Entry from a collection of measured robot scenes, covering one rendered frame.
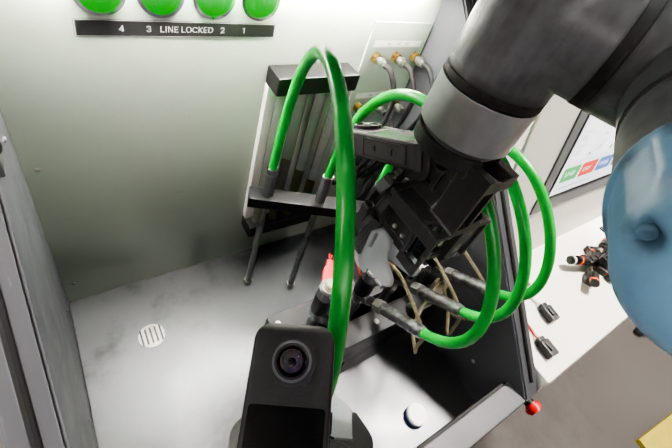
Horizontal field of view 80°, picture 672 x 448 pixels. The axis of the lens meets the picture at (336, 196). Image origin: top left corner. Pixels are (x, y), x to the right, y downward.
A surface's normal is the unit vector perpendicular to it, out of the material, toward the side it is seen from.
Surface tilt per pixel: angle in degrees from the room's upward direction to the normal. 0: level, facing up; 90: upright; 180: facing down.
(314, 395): 21
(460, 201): 90
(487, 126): 90
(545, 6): 88
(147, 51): 90
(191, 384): 0
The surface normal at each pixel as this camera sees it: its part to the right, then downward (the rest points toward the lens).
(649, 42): -0.35, 0.14
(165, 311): 0.27, -0.68
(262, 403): 0.01, -0.51
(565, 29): -0.51, 0.43
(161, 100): 0.50, 0.70
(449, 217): -0.82, 0.20
